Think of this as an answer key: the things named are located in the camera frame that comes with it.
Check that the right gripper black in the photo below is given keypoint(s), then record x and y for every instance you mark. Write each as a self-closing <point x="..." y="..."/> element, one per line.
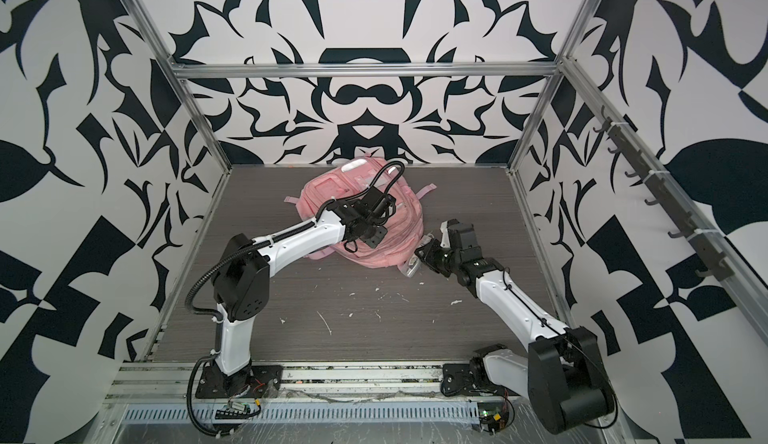
<point x="430" y="254"/>

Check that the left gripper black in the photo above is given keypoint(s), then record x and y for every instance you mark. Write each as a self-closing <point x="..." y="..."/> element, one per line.
<point x="382" y="233"/>

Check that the pink student backpack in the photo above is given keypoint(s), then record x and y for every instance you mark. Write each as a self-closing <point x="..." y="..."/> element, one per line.
<point x="405" y="229"/>

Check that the clear plastic eraser case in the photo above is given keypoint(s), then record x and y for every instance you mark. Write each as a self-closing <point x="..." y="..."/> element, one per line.
<point x="412" y="265"/>

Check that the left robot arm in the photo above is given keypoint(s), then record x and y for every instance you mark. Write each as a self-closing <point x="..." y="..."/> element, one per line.
<point x="234" y="290"/>

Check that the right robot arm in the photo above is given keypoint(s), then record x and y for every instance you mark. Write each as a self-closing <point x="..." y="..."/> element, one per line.
<point x="562" y="374"/>

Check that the right circuit board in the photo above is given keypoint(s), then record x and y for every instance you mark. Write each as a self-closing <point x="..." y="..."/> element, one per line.
<point x="496" y="417"/>

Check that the circuit board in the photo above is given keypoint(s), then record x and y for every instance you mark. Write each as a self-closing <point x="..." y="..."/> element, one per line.
<point x="496" y="417"/>
<point x="235" y="410"/>

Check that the left circuit board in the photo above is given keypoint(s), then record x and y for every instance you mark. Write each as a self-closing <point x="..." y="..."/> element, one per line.
<point x="235" y="410"/>

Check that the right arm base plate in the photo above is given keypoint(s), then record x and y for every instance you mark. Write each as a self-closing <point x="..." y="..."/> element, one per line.
<point x="461" y="379"/>

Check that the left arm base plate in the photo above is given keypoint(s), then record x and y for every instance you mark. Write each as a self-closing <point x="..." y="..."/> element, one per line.
<point x="253" y="381"/>

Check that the wall hook rail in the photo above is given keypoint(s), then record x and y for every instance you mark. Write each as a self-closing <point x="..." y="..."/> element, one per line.
<point x="666" y="193"/>

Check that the aluminium frame rail front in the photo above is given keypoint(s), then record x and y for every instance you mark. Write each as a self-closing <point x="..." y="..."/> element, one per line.
<point x="330" y="382"/>

